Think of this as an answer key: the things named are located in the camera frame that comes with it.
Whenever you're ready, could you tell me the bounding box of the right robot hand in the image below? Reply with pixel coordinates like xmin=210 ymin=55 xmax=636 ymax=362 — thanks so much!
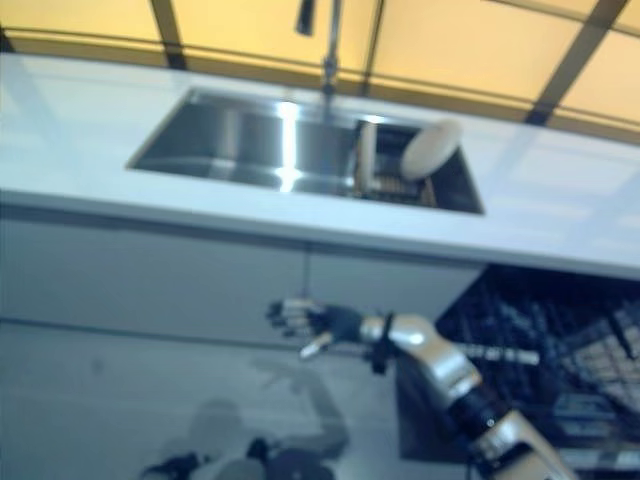
xmin=264 ymin=297 xmax=366 ymax=360

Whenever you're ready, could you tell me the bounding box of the cream round plate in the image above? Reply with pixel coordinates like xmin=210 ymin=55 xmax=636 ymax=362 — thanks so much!
xmin=401 ymin=118 xmax=464 ymax=182
xmin=359 ymin=121 xmax=380 ymax=187

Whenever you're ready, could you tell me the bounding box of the chrome gooseneck kitchen faucet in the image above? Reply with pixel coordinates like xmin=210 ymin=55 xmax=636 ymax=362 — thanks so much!
xmin=293 ymin=0 xmax=347 ymax=97

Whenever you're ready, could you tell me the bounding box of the built-in dishwasher with open door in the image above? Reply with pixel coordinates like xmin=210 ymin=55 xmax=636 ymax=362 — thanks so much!
xmin=393 ymin=263 xmax=640 ymax=480

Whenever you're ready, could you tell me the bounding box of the stainless steel sink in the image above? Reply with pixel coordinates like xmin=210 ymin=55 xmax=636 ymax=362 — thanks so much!
xmin=124 ymin=85 xmax=487 ymax=217

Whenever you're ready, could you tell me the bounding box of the narrow white cabinet door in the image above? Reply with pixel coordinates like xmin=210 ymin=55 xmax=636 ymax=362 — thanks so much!
xmin=304 ymin=238 xmax=484 ymax=327

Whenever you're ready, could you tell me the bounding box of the dark wire dishwasher rack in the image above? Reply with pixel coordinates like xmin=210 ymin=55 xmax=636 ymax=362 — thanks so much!
xmin=438 ymin=269 xmax=640 ymax=451

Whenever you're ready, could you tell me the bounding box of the black dish drying rack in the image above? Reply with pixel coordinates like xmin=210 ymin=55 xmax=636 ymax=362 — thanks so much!
xmin=351 ymin=116 xmax=442 ymax=207

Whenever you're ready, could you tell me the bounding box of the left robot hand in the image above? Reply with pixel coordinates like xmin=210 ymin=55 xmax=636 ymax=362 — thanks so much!
xmin=141 ymin=451 xmax=212 ymax=480

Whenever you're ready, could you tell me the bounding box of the wide white cabinet door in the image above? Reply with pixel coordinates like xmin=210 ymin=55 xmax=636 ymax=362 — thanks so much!
xmin=0 ymin=203 xmax=309 ymax=327

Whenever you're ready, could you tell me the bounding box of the grey wire dishwasher basket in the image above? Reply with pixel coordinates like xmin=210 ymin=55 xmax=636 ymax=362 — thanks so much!
xmin=563 ymin=298 xmax=640 ymax=397

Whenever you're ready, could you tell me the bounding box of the yellow window with dark frame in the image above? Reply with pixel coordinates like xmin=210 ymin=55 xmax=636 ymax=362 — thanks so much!
xmin=0 ymin=0 xmax=640 ymax=147

